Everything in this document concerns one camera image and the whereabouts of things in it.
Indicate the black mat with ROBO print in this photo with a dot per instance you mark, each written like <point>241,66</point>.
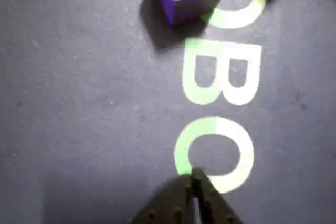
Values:
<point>78,103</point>

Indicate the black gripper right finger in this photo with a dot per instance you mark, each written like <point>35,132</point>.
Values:
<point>212,205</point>

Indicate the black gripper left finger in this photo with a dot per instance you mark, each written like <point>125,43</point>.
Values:
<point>170,203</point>

